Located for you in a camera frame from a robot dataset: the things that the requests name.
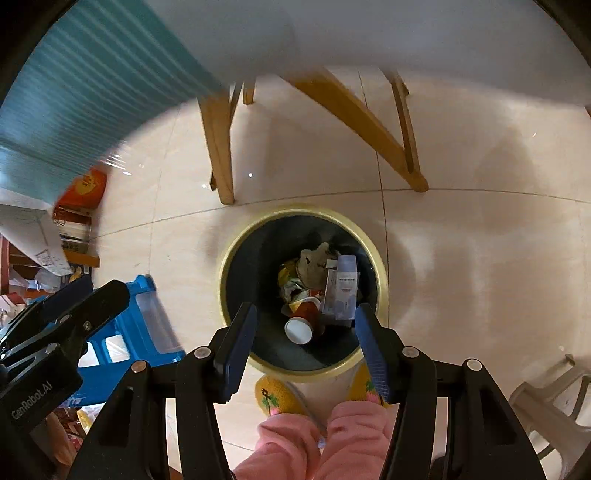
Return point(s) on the yellow knitted slipper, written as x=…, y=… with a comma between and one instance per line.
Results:
x=364, y=385
x=274, y=397

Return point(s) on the orange box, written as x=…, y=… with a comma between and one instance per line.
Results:
x=83, y=189

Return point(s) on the white cardboard box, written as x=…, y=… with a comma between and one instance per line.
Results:
x=32, y=235

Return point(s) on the grey plastic stool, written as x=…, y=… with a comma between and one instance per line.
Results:
x=554, y=415

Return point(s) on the pink pants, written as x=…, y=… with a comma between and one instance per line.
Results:
x=286, y=443

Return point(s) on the red paper cup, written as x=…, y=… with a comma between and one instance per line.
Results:
x=309, y=318

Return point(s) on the clear white box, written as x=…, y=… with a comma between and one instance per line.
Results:
x=339, y=286

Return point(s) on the yellow rimmed trash bin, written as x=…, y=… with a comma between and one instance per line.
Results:
x=258, y=258

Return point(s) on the wooden table legs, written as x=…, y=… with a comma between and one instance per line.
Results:
x=217, y=138

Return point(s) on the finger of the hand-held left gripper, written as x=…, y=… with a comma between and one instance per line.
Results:
x=101, y=304
x=69, y=293

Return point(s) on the blue plastic stool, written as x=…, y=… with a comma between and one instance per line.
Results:
x=138, y=332

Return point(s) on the brown paper bag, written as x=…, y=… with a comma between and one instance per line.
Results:
x=314, y=263

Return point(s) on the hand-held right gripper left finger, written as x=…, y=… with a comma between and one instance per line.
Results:
x=238, y=350

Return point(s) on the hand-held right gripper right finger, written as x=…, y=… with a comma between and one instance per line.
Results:
x=371, y=350

